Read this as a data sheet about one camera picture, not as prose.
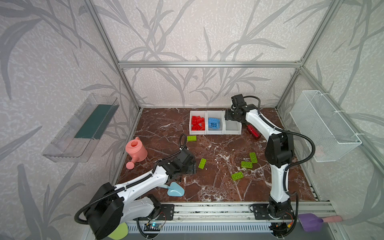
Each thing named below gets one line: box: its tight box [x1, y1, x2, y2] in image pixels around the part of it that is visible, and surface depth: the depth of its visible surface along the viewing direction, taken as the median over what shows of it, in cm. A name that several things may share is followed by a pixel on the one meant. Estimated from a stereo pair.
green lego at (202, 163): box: [198, 158, 207, 170], surface depth 92 cm
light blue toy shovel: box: [167, 181, 185, 197], surface depth 82 cm
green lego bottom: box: [231, 171, 244, 181], surface depth 86 cm
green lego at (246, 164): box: [241, 161, 253, 169], surface depth 91 cm
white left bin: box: [189, 110, 207, 135], surface depth 105 cm
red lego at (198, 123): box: [193, 115, 206, 131], surface depth 110 cm
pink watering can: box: [125, 137, 148, 170], surface depth 87 cm
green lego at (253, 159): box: [249, 152, 258, 164], surface depth 93 cm
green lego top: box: [187, 135, 197, 142], surface depth 103 cm
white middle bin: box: [206, 110, 225, 135], surface depth 104 cm
